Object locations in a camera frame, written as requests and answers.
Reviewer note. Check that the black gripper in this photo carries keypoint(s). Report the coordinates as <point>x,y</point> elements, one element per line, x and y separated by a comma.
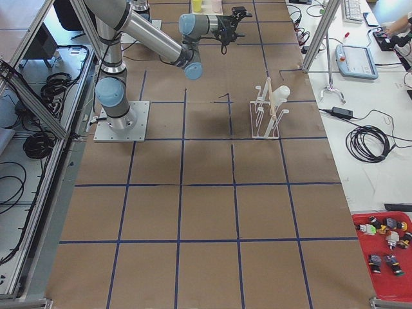
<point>224,22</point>

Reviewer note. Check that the white cup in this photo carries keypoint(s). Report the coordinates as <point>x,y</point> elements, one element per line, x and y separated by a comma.
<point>280,95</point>

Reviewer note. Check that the pink cup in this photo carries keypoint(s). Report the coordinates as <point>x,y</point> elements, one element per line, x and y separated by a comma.
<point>216,6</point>

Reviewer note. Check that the yellow cup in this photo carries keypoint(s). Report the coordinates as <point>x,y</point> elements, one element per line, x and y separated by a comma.
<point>196,5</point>

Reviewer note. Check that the cream plastic tray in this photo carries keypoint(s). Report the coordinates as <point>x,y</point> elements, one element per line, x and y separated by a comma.
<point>207,9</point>

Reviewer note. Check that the metal grabber tool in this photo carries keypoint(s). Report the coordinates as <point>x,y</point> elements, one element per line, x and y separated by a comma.
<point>330,88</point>

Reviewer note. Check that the blue teach pendant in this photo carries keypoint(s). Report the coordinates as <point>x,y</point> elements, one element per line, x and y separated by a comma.
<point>355,62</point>

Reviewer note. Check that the white keyboard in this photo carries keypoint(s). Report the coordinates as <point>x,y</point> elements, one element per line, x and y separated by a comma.
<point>351,11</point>

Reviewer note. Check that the black power adapter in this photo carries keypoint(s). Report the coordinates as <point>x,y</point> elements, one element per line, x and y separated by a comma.
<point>342,113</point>

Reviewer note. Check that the red parts tray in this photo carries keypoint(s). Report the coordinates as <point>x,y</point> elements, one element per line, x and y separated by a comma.
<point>385,239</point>

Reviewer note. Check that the white wire cup rack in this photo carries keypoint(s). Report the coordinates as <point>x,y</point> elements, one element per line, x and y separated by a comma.
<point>265,116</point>

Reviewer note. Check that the aluminium frame post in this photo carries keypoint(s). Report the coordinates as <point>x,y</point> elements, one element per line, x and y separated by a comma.
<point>320,33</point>

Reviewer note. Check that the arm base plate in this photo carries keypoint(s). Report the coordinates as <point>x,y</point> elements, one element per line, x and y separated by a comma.
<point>130,128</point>

